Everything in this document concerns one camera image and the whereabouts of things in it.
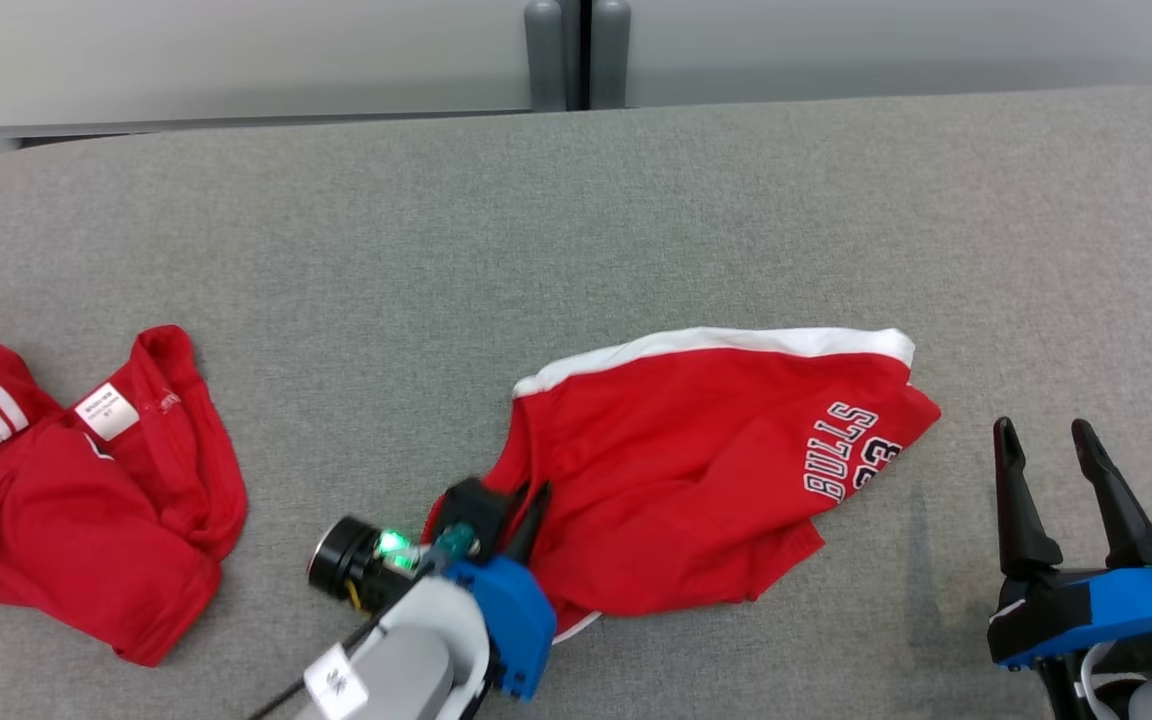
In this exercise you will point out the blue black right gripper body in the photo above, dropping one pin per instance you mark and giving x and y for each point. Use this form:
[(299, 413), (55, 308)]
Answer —
[(1086, 610)]

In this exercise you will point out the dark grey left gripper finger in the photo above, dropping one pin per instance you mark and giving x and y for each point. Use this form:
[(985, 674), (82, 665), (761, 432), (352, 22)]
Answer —
[(528, 525)]

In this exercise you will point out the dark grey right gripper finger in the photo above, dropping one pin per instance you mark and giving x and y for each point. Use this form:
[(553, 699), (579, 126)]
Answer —
[(1121, 510), (1021, 520)]

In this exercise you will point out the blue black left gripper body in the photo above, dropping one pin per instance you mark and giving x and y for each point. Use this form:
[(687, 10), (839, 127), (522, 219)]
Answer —
[(516, 620)]

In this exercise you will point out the red Bulls shorts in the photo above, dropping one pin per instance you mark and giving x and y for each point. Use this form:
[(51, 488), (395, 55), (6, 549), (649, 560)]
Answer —
[(696, 450)]

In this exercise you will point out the red white Bulls jersey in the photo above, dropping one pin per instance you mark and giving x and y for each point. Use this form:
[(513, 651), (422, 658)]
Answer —
[(56, 520)]

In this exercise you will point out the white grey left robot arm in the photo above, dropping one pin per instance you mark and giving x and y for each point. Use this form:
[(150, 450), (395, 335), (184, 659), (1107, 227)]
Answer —
[(416, 660)]

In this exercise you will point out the grey partition frame post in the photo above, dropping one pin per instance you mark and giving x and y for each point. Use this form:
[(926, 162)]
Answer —
[(544, 50), (611, 50)]

